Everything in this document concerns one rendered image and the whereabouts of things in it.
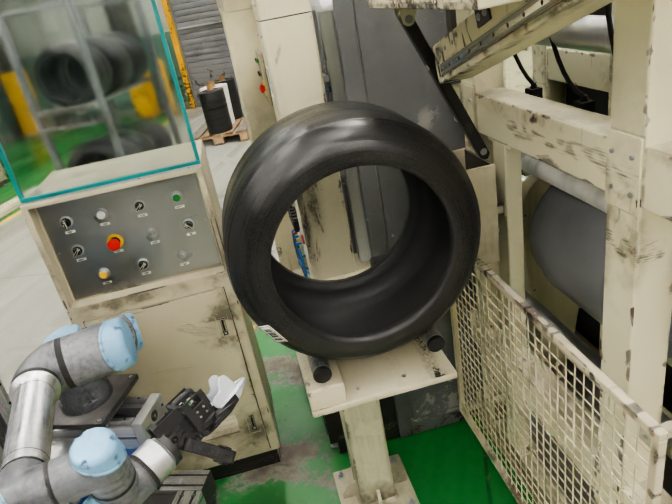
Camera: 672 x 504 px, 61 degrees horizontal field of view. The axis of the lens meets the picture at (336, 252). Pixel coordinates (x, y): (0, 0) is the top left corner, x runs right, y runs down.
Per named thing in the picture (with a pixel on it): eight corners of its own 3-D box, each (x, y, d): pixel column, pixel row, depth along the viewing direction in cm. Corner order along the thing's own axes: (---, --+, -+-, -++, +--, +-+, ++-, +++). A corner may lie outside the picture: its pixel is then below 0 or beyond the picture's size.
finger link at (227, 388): (239, 360, 115) (207, 392, 109) (255, 382, 117) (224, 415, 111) (231, 360, 117) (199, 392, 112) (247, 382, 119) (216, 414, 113)
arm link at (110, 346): (85, 326, 171) (49, 340, 119) (135, 309, 175) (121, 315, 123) (98, 363, 171) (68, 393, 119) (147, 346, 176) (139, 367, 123)
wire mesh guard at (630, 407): (459, 410, 198) (441, 229, 168) (464, 409, 198) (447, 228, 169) (633, 688, 117) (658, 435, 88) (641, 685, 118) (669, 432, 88)
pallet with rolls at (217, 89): (209, 129, 875) (195, 78, 843) (260, 120, 869) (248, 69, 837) (190, 150, 767) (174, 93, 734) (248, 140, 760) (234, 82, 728)
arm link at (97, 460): (44, 485, 84) (70, 520, 91) (121, 454, 88) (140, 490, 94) (41, 443, 90) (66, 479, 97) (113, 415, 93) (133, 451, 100)
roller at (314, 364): (290, 300, 161) (305, 295, 162) (295, 313, 163) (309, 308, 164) (311, 371, 130) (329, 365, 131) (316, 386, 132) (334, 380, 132)
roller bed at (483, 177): (428, 247, 181) (418, 158, 169) (471, 236, 183) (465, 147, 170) (452, 273, 164) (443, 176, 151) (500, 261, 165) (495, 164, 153)
